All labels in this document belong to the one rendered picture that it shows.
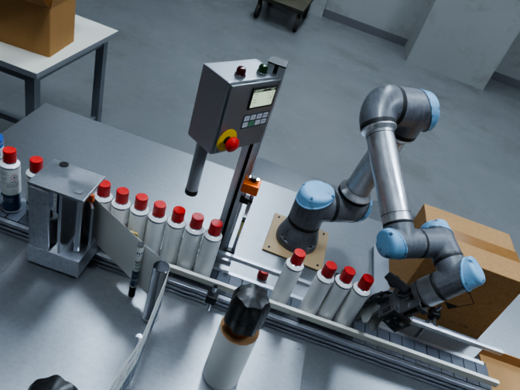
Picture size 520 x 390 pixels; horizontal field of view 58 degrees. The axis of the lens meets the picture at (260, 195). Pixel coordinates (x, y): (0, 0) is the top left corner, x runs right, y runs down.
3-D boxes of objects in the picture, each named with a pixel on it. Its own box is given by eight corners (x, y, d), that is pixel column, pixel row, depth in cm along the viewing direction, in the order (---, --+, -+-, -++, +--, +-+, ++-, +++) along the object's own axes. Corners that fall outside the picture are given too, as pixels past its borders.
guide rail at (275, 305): (134, 259, 131) (135, 254, 129) (135, 257, 132) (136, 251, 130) (495, 388, 131) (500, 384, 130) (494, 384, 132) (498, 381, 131)
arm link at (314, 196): (283, 206, 163) (295, 176, 155) (317, 207, 168) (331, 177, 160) (295, 230, 154) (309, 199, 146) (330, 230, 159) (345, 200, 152)
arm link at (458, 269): (476, 254, 118) (491, 286, 114) (437, 272, 124) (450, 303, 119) (464, 248, 113) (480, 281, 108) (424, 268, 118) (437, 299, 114)
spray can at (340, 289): (313, 321, 133) (340, 273, 121) (315, 308, 138) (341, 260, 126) (330, 327, 133) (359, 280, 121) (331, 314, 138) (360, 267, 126)
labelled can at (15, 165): (-3, 210, 133) (-7, 151, 121) (8, 200, 137) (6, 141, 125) (15, 216, 133) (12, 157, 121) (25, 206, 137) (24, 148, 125)
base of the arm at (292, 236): (273, 247, 160) (282, 225, 154) (278, 220, 172) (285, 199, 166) (315, 259, 161) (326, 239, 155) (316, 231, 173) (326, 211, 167)
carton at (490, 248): (389, 307, 151) (430, 248, 135) (388, 258, 170) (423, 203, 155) (477, 340, 151) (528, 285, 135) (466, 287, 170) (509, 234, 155)
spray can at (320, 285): (295, 316, 133) (321, 268, 121) (298, 303, 137) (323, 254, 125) (313, 323, 133) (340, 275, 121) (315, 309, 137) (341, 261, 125)
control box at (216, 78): (186, 134, 115) (203, 62, 104) (237, 123, 127) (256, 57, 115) (212, 157, 110) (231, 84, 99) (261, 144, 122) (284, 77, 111)
